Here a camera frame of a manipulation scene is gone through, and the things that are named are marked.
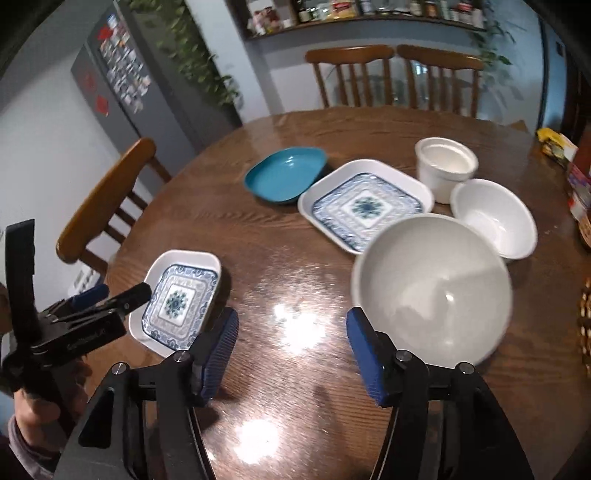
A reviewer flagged small blue patterned square plate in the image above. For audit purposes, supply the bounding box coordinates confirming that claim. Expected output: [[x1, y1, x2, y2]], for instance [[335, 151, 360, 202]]
[[128, 249, 222, 358]]

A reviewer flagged large white bowl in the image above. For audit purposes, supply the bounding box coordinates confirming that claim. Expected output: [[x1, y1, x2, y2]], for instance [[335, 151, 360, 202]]
[[351, 214, 513, 368]]

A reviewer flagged large blue patterned square plate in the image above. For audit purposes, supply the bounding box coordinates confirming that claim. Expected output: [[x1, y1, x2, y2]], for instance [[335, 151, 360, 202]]
[[297, 159, 435, 255]]

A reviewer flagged teal blue plate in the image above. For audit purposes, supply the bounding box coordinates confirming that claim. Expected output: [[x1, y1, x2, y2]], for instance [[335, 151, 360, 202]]
[[243, 147, 328, 204]]

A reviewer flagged medium white bowl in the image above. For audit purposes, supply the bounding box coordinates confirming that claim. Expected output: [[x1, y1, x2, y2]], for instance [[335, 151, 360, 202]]
[[450, 179, 538, 261]]

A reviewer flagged white ceramic ramekin cup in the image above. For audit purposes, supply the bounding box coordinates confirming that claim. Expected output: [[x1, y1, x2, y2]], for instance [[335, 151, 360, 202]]
[[415, 137, 479, 205]]

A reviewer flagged person's left hand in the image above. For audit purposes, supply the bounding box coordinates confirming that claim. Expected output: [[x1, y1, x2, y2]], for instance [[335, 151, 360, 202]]
[[14, 357, 92, 453]]

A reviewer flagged wooden chair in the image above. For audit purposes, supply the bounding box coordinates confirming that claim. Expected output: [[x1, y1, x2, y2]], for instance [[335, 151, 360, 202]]
[[304, 44, 396, 109], [396, 44, 485, 118], [56, 138, 172, 276]]

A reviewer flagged grey refrigerator with magnets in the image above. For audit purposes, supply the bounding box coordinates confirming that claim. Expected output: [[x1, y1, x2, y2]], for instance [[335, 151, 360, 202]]
[[71, 1, 242, 175]]

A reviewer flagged wooden bead trivet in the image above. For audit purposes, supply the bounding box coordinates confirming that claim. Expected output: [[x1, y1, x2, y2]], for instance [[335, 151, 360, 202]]
[[577, 278, 591, 377]]

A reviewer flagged yellow snack packet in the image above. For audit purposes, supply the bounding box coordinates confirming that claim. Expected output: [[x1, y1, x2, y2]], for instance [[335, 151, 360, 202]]
[[536, 127, 578, 169]]

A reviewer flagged hanging green ivy plant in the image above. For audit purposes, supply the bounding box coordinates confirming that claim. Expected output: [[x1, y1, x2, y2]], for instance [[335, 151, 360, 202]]
[[125, 0, 243, 109]]

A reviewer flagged back left wooden chair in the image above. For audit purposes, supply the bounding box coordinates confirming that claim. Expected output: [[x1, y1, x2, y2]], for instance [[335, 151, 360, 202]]
[[304, 44, 396, 109]]

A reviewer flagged back right wooden chair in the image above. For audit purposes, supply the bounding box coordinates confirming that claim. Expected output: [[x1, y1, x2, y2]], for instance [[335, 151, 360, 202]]
[[396, 44, 485, 118]]

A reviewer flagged right trailing green plant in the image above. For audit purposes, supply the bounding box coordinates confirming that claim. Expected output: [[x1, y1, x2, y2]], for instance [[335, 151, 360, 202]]
[[470, 19, 517, 88]]

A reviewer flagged wooden wall shelf with jars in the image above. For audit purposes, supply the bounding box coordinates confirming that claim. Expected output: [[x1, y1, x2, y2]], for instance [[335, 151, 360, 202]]
[[229, 1, 487, 39]]

